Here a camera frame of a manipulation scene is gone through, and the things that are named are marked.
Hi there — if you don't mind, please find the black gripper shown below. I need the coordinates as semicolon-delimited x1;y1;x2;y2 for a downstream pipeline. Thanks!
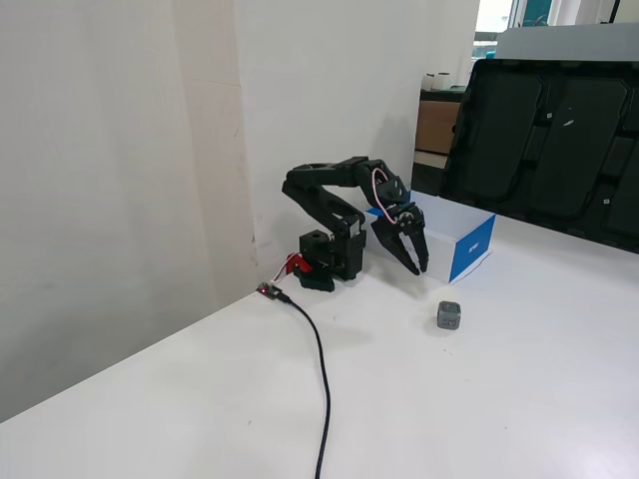
370;200;429;276

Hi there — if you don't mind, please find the gray cube block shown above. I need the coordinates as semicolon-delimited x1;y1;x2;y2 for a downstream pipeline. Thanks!
434;299;463;332

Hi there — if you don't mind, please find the blue white cardboard box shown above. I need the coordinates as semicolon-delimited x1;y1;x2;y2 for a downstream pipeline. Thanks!
363;191;497;285

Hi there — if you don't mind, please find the brown cardboard box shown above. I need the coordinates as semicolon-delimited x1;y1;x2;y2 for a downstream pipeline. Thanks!
413;99;462;157

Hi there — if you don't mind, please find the red black table clamp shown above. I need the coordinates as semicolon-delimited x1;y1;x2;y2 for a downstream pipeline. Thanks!
284;252;336;293

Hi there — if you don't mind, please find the small controller board red led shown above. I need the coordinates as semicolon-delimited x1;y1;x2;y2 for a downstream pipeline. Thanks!
255;281;287;301

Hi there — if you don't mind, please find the black plastic tray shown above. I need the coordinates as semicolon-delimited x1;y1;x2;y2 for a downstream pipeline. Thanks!
435;57;639;253

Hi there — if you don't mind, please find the gray flat panel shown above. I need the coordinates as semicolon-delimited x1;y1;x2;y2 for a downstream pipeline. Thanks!
495;21;639;65

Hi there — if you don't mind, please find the white red gripper servo wire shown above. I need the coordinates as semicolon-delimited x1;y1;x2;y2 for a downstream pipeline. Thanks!
370;168;396;222

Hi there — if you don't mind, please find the red white board wire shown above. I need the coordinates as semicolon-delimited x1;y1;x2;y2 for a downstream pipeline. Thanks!
271;258;297;286

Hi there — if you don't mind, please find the black usb cable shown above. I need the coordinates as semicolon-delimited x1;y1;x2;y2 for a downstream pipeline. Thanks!
279;291;332;479

